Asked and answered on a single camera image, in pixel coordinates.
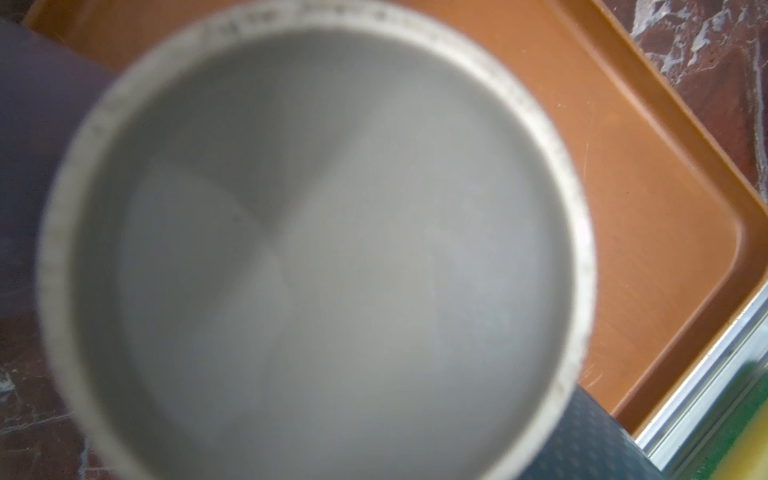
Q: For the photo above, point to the orange rubber tray mat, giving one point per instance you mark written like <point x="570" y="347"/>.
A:
<point x="678" y="229"/>

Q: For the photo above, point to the blue speckled mug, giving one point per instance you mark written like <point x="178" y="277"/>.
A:
<point x="589" y="444"/>

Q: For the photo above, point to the yellow sponge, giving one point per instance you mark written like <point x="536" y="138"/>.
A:
<point x="745" y="442"/>

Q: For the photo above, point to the lavender mug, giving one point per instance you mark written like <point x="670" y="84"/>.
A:
<point x="46" y="91"/>

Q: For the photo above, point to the grey mug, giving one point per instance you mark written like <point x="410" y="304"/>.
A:
<point x="317" y="240"/>

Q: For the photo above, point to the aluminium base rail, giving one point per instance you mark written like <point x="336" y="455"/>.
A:
<point x="717" y="384"/>

